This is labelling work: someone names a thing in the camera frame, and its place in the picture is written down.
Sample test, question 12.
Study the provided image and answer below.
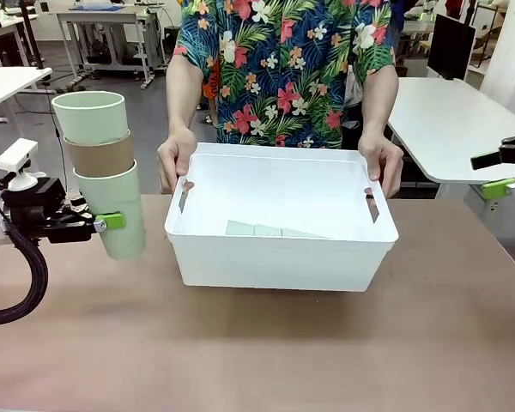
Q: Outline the person's left forearm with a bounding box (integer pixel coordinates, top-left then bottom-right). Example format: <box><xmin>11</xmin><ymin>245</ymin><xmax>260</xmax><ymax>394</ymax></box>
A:
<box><xmin>357</xmin><ymin>70</ymin><xmax>401</xmax><ymax>145</ymax></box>

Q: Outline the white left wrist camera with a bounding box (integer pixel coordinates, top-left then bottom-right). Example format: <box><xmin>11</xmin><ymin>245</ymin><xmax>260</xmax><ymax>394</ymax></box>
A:
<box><xmin>0</xmin><ymin>137</ymin><xmax>39</xmax><ymax>192</ymax></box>

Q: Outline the mannequin in orange pants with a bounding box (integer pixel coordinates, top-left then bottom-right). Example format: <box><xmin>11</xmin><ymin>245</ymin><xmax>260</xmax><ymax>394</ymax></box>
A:
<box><xmin>200</xmin><ymin>58</ymin><xmax>221</xmax><ymax>126</ymax></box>

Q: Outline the white desk with metal legs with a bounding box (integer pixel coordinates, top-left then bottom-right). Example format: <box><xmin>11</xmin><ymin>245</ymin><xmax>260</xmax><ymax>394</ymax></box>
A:
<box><xmin>55</xmin><ymin>5</ymin><xmax>156</xmax><ymax>91</ymax></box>

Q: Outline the thin black hanging cable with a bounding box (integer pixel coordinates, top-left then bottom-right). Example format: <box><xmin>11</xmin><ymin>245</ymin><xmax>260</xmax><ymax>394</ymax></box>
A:
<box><xmin>48</xmin><ymin>82</ymin><xmax>69</xmax><ymax>191</ymax></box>

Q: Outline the brown plastic cup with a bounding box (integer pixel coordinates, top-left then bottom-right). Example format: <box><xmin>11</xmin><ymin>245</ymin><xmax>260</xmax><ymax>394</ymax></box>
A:
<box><xmin>64</xmin><ymin>130</ymin><xmax>136</xmax><ymax>178</ymax></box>

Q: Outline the white plastic basket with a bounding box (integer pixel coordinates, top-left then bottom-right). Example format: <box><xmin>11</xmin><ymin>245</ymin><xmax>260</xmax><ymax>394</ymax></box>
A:
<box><xmin>163</xmin><ymin>142</ymin><xmax>401</xmax><ymax>294</ymax></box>

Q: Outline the person in floral shirt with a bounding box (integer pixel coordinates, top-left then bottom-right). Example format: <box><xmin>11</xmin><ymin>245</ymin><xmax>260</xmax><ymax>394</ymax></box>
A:
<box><xmin>171</xmin><ymin>0</ymin><xmax>398</xmax><ymax>149</ymax></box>

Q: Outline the black pole stand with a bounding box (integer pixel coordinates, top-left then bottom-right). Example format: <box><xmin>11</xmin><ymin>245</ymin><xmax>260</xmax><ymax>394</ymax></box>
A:
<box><xmin>18</xmin><ymin>0</ymin><xmax>45</xmax><ymax>70</ymax></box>

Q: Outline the person's left hand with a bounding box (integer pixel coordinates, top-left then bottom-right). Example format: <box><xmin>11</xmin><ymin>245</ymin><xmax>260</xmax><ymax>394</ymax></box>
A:
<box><xmin>357</xmin><ymin>132</ymin><xmax>405</xmax><ymax>199</ymax></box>

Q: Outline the black stool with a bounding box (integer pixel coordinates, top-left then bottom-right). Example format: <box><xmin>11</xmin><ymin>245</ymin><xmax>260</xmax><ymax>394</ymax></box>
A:
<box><xmin>162</xmin><ymin>25</ymin><xmax>183</xmax><ymax>66</ymax></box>

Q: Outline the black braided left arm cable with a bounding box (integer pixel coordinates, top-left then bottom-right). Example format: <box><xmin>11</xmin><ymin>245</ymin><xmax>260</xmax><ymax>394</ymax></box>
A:
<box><xmin>0</xmin><ymin>166</ymin><xmax>49</xmax><ymax>325</ymax></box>

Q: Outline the black monitor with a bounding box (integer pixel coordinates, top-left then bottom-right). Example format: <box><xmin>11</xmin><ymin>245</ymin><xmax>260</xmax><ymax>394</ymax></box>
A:
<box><xmin>426</xmin><ymin>12</ymin><xmax>478</xmax><ymax>81</ymax></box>

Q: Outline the person's right hand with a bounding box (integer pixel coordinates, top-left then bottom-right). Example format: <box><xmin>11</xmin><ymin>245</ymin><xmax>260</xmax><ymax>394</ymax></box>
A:
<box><xmin>157</xmin><ymin>128</ymin><xmax>198</xmax><ymax>195</ymax></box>

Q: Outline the white lab bench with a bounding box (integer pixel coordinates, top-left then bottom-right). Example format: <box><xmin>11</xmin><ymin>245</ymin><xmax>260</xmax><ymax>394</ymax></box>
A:
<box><xmin>0</xmin><ymin>0</ymin><xmax>40</xmax><ymax>68</ymax></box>

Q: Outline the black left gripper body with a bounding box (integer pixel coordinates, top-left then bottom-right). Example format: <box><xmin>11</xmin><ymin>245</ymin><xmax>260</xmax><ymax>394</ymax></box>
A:
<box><xmin>0</xmin><ymin>174</ymin><xmax>68</xmax><ymax>244</ymax></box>

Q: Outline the white side table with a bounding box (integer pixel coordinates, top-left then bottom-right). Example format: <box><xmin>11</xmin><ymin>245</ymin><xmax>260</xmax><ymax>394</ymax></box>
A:
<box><xmin>385</xmin><ymin>76</ymin><xmax>515</xmax><ymax>186</ymax></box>

